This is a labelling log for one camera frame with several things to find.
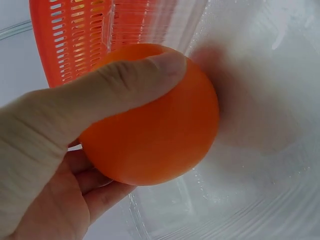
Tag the orange slotted plastic basket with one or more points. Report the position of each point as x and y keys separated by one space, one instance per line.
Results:
x=80 y=35

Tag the person's left hand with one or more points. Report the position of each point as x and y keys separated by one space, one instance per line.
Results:
x=45 y=160

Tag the clear plastic bowl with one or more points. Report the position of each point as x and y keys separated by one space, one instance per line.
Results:
x=250 y=125

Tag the orange round fruit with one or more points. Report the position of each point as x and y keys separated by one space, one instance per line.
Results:
x=152 y=140

